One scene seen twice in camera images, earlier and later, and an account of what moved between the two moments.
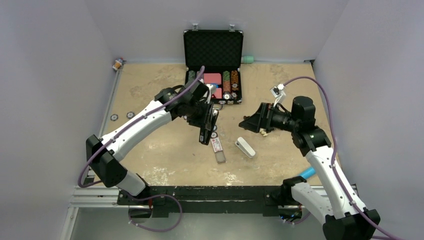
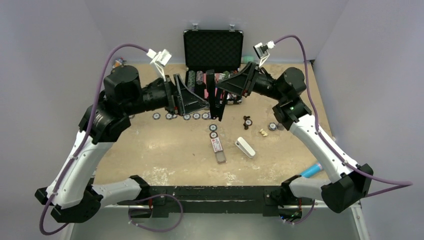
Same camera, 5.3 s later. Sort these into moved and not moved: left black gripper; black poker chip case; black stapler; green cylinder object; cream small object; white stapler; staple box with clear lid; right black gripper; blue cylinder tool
Moved: black stapler; left black gripper; right black gripper
Not moved: blue cylinder tool; green cylinder object; black poker chip case; staple box with clear lid; cream small object; white stapler
